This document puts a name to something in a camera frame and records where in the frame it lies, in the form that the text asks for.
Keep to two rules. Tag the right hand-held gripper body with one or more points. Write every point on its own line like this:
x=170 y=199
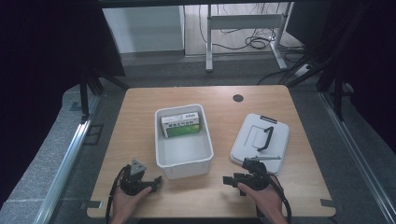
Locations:
x=257 y=179

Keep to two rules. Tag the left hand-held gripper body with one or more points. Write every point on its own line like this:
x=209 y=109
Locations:
x=132 y=183

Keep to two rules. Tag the white plastic storage box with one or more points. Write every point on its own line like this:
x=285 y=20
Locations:
x=183 y=151

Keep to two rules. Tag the green and white medicine box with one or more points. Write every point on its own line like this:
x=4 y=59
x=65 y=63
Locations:
x=182 y=126

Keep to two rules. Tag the person's left hand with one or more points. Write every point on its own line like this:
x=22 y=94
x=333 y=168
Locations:
x=126 y=205

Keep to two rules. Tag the person's right hand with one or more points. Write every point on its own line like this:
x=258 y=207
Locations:
x=267 y=200

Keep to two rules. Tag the dark round table grommet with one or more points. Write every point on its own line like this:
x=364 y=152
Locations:
x=238 y=98

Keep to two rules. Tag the black metal stand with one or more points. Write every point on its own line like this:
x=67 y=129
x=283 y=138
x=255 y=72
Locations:
x=90 y=85
x=337 y=84

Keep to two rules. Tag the white power strip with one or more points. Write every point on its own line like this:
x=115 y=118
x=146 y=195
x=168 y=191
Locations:
x=302 y=70

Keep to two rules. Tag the white panel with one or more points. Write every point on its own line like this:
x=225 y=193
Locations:
x=143 y=29

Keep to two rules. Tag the black curtain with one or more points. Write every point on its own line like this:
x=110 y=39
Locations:
x=373 y=62
x=40 y=62

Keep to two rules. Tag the black square floor bracket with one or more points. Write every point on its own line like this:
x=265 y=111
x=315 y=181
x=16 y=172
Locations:
x=92 y=134

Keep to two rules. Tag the aluminium rail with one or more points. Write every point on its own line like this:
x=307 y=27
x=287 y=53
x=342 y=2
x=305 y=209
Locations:
x=63 y=168
x=358 y=152

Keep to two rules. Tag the white metal desk frame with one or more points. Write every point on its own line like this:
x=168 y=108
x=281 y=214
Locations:
x=243 y=21

